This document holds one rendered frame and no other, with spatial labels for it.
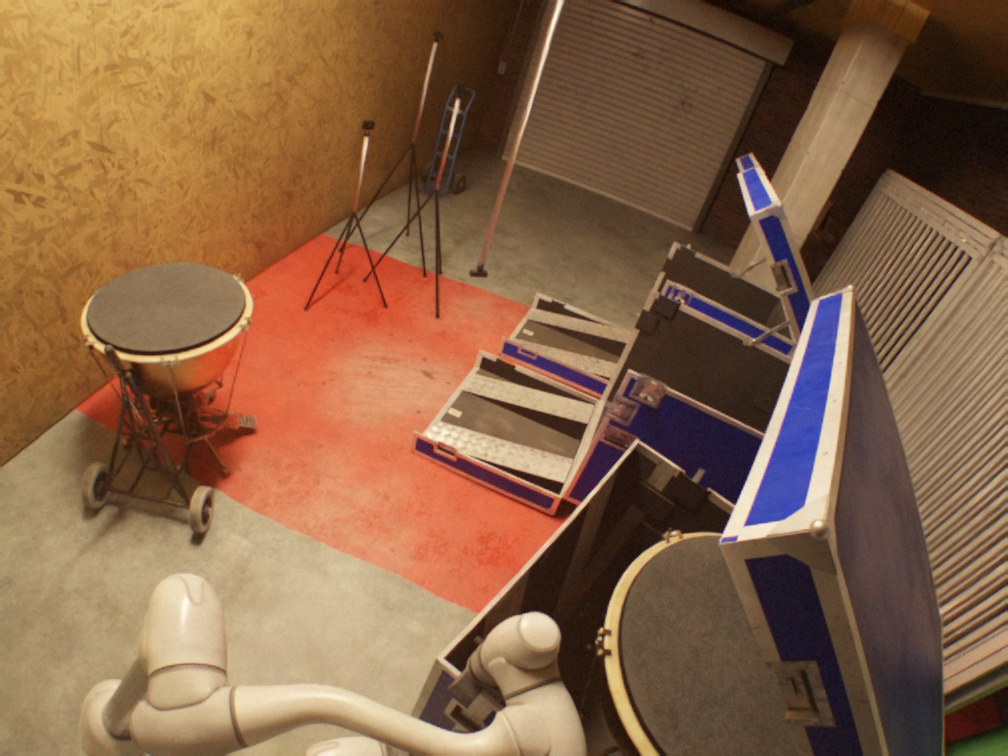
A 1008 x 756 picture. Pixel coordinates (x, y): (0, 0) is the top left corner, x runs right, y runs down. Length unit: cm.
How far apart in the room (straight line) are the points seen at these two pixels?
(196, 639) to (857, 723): 96
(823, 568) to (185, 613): 92
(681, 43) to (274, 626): 747
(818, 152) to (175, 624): 471
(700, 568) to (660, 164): 679
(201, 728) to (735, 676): 116
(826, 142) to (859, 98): 43
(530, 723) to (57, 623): 197
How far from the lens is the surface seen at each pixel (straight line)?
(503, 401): 318
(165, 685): 97
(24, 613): 255
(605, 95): 781
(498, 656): 92
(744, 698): 145
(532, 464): 278
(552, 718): 90
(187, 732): 94
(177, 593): 102
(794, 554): 59
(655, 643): 137
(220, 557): 244
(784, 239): 194
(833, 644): 67
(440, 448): 274
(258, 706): 92
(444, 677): 125
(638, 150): 786
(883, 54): 482
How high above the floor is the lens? 206
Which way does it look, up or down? 38 degrees down
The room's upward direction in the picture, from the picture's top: 20 degrees clockwise
